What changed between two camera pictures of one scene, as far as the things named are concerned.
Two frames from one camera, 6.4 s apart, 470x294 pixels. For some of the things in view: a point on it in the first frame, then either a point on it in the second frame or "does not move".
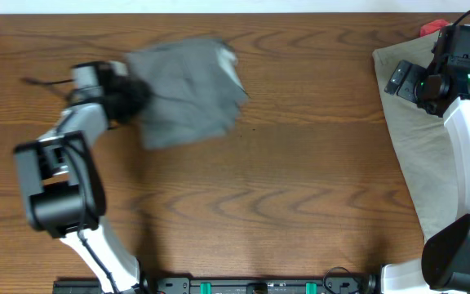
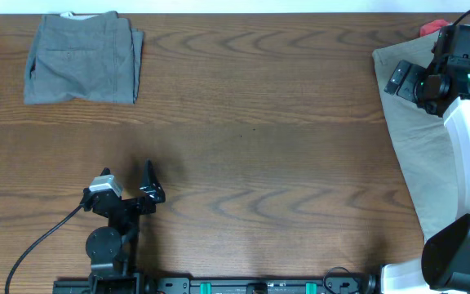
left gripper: (131, 87) → (152, 191)
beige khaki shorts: (421, 140) does not move
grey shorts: (196, 87) → (84, 58)
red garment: (434, 24) does not move
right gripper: (407, 91) does not move
